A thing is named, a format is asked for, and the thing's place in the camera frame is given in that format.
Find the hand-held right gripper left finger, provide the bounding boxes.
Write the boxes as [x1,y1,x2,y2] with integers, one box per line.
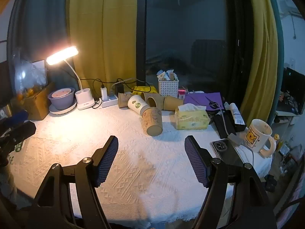
[26,135,119,229]

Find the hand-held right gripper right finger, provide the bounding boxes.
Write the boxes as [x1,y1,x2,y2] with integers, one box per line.
[185,135,278,229]

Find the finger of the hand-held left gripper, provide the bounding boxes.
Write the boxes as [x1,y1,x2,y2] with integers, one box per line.
[0,120,37,170]
[0,110,29,127]

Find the brown printed paper cup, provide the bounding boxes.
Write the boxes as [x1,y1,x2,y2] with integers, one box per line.
[140,107,163,136]

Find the white green-print paper cup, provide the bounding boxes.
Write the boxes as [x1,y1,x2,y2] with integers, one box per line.
[127,95,149,117]

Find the cardboard box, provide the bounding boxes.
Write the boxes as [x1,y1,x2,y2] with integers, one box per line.
[11,82,57,121]

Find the black smartphone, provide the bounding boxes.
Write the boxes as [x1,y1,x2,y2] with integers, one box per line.
[211,139,251,167]

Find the white textured tablecloth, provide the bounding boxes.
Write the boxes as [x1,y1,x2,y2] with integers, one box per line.
[7,100,273,223]

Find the yellow tissue box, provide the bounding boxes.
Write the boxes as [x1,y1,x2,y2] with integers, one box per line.
[175,103,210,131]

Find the clear plastic bag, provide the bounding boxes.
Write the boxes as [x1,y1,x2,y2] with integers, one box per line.
[13,50,48,96]

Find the black wallet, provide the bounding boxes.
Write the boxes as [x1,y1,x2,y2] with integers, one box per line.
[213,111,237,139]

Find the purple bowl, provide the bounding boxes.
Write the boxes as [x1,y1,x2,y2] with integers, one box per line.
[48,87,76,111]

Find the white plate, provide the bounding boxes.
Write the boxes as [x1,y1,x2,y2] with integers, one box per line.
[49,99,78,117]

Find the black scissors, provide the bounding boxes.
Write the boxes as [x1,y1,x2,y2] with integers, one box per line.
[203,95,223,109]

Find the white power strip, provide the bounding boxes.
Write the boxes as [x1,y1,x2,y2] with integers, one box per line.
[101,95,120,108]

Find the purple folder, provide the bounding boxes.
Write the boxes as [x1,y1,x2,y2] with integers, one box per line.
[183,92,225,111]

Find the white tube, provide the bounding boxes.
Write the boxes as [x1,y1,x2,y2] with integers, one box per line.
[229,102,246,126]

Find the white bear mug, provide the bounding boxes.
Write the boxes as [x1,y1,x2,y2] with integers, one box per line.
[242,119,277,158]

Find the white desk lamp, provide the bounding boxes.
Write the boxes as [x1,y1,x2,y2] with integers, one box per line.
[46,46,96,111]

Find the white slotted basket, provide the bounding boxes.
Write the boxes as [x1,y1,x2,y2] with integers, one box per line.
[158,77,179,98]

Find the yellow plastic bag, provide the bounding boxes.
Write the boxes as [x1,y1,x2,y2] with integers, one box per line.
[132,85,159,95]

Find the bunch of sachets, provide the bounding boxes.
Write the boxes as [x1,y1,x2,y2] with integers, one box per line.
[156,69,178,81]

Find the teal curtain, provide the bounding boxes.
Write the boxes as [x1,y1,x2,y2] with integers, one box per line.
[7,0,79,93]

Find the black monitor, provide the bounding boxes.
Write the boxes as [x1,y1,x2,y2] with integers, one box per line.
[281,67,305,115]

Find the yellow curtain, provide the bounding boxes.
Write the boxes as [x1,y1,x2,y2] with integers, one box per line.
[66,0,139,101]
[239,0,285,125]

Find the dark glass window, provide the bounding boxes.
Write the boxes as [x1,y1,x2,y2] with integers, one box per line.
[136,0,253,101]

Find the white charging cable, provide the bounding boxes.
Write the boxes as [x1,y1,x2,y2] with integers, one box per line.
[220,108,255,164]

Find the black cable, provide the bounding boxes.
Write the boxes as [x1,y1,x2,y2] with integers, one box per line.
[80,77,112,108]

